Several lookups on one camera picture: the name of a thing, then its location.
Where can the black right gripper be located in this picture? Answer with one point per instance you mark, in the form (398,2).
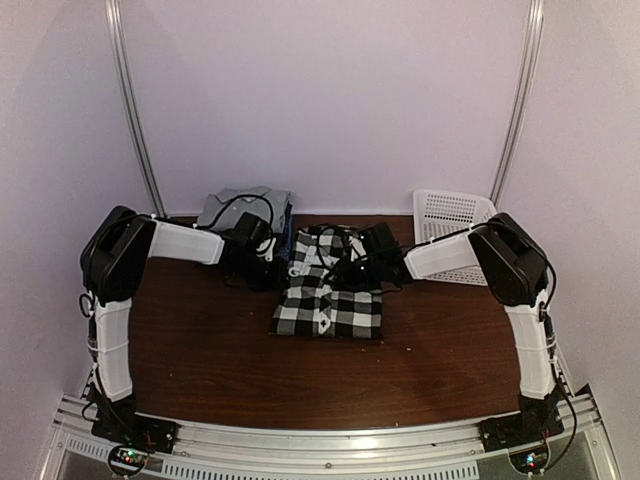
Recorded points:
(345,278)

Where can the black white plaid shirt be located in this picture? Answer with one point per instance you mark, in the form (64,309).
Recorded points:
(309,305)

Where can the right circuit board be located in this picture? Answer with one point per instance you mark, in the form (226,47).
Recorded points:
(530,461)

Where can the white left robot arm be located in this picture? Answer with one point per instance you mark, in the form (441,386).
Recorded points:
(113,264)

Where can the circuit board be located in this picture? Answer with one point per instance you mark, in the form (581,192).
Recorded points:
(530,461)
(124,460)

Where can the left aluminium frame post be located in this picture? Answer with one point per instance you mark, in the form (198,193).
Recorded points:
(132,115)

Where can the white plastic laundry basket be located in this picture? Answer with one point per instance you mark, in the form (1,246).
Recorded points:
(437,212)

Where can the aluminium frame post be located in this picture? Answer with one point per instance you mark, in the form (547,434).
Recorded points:
(529,60)
(132,115)

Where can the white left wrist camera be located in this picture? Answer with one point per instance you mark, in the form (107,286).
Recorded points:
(266,250)

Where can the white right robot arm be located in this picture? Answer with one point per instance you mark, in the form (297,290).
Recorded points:
(516,271)

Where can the right aluminium frame post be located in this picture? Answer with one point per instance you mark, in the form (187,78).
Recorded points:
(529,60)

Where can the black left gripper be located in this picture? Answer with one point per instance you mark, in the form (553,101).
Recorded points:
(275,280)

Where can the left circuit board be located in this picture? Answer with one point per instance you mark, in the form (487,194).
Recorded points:
(124,460)

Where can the aluminium front rail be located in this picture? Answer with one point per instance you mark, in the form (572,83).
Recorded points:
(452,450)

